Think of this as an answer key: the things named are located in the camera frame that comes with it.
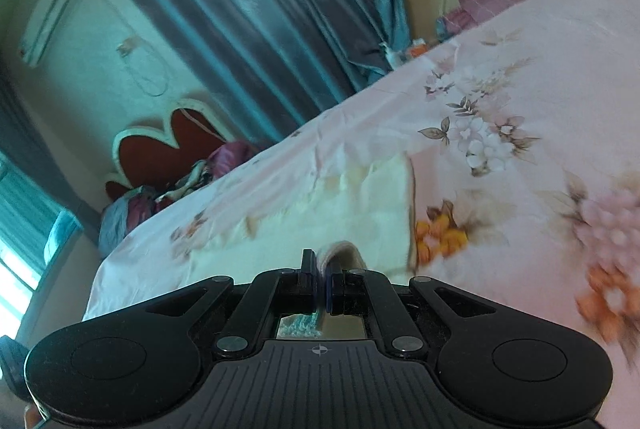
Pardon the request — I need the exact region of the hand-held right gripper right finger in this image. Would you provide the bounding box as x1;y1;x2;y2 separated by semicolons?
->
325;259;497;357

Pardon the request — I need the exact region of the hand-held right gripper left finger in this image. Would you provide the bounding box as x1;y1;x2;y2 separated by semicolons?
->
145;249;321;357

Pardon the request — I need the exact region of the white knit sweater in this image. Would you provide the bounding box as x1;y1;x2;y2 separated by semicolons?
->
192;154;418;277

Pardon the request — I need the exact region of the pile of magenta clothes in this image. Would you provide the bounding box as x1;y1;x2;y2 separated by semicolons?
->
155;140;262;204

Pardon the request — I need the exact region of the red heart-shaped headboard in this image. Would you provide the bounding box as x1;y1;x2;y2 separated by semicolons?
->
105;99;232;202

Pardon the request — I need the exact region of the blue pillow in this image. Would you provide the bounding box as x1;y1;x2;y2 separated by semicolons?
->
98;186;166;256

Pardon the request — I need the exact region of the pink floral bed sheet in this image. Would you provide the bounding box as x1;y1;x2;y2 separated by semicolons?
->
82;0;640;370

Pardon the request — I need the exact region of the window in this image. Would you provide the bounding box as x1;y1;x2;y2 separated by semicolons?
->
0;154;83;335

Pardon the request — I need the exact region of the white air conditioner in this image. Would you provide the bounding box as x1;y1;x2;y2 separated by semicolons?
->
20;0;96;67

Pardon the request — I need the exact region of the thin white charger cable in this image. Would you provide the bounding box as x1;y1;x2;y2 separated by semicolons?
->
181;108;226;140

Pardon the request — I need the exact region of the looped white cable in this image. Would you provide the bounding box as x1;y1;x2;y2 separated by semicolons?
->
122;41;171;97

